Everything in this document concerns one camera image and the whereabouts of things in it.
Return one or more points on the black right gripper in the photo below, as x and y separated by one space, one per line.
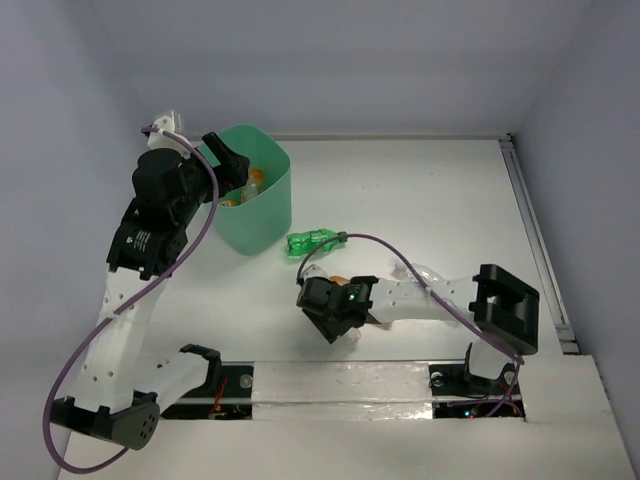
324 323

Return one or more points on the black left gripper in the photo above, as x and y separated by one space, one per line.
220 163

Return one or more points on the small orange pulp bottle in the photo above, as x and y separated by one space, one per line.
253 186

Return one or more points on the clear bottle with black label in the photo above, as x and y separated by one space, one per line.
351 337

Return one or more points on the round orange juice bottle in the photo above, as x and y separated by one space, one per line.
227 203

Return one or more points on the orange bottle with blue label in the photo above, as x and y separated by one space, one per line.
340 279

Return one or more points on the clear water bottle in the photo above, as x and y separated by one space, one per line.
418 274

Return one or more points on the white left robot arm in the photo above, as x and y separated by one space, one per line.
106 402

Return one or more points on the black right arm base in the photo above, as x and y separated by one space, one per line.
458 393

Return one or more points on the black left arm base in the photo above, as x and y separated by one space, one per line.
224 395

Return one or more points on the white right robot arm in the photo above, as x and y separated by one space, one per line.
499 308

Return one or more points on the green plastic bin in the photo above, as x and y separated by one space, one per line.
252 227

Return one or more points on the silver foil tape strip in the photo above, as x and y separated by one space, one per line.
341 391

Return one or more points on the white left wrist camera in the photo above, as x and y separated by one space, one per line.
167 130

